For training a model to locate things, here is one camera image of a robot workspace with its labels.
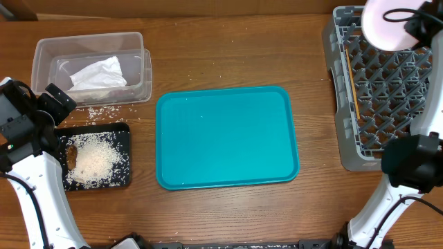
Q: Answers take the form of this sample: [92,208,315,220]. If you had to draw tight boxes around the large white plate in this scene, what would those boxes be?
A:
[361,0,432,51]

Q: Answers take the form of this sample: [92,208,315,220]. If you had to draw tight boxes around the white napkin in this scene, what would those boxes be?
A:
[70,56,127,91]

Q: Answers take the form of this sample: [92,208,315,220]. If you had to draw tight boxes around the wooden chopstick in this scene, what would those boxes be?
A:
[345,48,361,120]

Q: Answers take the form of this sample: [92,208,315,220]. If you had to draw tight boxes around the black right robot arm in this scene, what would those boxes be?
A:
[330,0,442,248]

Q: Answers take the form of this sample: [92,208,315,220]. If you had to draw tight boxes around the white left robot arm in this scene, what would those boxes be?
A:
[1,77,88,248]

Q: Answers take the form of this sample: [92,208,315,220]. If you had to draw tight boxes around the grey dishwasher rack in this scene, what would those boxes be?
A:
[322,6,432,172]

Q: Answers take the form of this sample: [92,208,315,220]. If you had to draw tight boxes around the scattered rice grains on table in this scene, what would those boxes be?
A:
[66,104,143,127]

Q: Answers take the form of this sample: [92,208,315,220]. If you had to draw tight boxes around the brown food scrap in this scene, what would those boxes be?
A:
[66,145,78,170]

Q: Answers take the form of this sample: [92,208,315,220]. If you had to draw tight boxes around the clear plastic bin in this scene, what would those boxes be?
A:
[31,32,152,107]

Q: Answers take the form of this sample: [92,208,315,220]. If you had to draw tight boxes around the black plastic tray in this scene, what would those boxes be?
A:
[55,122,132,192]

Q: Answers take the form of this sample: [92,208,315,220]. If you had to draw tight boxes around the rice pile on tray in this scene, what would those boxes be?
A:
[64,131,131,190]

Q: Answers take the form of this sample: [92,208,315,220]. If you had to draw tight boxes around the teal serving tray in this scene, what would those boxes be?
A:
[156,86,300,190]

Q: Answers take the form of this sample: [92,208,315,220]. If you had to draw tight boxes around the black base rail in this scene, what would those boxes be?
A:
[105,233,332,249]

